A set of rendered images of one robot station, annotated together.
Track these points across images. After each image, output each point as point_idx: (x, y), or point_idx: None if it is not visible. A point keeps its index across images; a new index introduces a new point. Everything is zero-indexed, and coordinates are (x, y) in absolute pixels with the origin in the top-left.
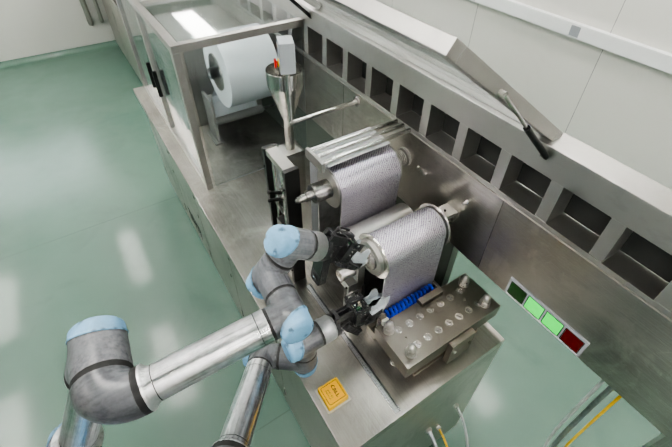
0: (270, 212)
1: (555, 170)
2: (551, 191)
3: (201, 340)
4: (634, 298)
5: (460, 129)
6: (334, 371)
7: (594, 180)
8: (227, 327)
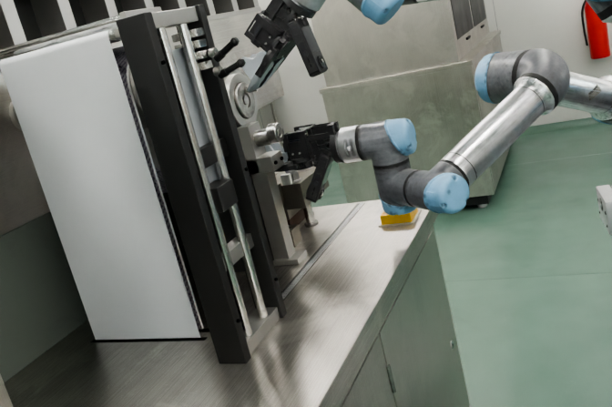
0: (204, 211)
1: None
2: None
3: None
4: (209, 23)
5: None
6: (374, 230)
7: None
8: None
